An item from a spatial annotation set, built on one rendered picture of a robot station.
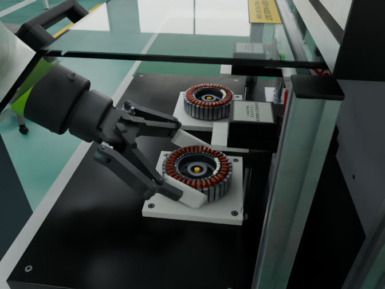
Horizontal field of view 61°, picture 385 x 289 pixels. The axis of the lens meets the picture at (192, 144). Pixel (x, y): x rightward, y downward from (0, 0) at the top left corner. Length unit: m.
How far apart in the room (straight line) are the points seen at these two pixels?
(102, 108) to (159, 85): 0.41
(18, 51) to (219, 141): 0.29
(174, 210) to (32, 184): 1.43
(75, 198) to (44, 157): 1.48
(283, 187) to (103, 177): 0.38
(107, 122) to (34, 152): 1.61
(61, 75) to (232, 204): 0.31
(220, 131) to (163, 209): 0.14
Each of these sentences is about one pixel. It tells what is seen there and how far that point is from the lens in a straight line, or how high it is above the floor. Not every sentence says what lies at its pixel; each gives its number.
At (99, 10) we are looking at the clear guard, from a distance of 0.37.
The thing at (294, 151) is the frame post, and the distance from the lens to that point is 0.25.
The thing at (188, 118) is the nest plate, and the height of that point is 0.78.
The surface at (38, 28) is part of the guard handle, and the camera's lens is 0.36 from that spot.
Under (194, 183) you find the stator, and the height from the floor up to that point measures 0.82.
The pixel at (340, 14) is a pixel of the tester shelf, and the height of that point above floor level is 1.10.
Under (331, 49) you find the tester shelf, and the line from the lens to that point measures 0.22.
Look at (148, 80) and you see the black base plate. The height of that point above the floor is 0.77.
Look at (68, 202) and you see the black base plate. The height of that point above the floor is 0.77.
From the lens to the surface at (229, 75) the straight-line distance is 0.67.
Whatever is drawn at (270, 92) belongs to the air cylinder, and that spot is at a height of 0.82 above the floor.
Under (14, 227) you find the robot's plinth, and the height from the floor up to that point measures 0.33.
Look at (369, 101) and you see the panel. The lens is 0.56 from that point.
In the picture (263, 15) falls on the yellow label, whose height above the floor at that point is 1.07.
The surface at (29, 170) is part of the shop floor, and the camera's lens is 1.98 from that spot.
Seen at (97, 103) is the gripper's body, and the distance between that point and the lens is 0.49.
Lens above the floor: 1.15
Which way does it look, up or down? 36 degrees down
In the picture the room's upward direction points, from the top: straight up
